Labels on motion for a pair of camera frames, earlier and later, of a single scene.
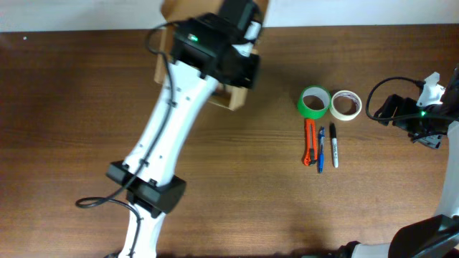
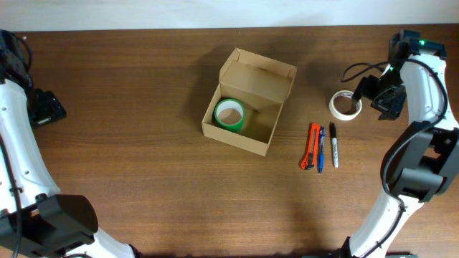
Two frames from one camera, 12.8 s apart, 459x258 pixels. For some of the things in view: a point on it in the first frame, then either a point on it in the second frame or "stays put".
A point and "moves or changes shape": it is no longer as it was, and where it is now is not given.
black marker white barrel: (335, 147) stays put
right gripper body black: (425, 129) -> (386, 97)
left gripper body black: (244, 57) -> (45, 110)
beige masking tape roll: (346, 117) stays put
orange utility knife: (311, 142) moves or changes shape
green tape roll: (314, 102) -> (230, 114)
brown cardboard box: (173, 11) -> (244, 109)
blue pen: (321, 148) stays put
